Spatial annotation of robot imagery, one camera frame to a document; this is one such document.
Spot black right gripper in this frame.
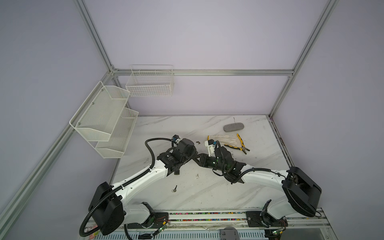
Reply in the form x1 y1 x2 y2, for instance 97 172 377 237
191 154 227 173

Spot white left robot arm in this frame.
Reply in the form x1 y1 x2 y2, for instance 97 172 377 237
79 135 198 237

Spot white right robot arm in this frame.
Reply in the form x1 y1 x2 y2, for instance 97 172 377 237
193 147 322 228

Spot white work glove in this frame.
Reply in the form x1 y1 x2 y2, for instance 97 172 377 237
207 135 237 147

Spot yellow black pliers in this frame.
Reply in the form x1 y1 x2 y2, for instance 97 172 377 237
225 134 251 155

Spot grey fabric glasses case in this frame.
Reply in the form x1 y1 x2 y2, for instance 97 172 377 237
223 123 245 133

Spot white mesh two-tier shelf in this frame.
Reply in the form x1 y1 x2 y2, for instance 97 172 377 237
69 82 139 159

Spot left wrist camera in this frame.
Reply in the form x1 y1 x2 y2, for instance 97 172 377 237
171 135 182 145

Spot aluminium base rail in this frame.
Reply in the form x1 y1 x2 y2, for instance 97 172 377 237
127 209 331 231

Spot white wire basket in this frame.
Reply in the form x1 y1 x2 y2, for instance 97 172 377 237
126 65 174 97

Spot aluminium frame corner post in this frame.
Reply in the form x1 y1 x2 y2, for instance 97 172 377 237
269 0 339 119

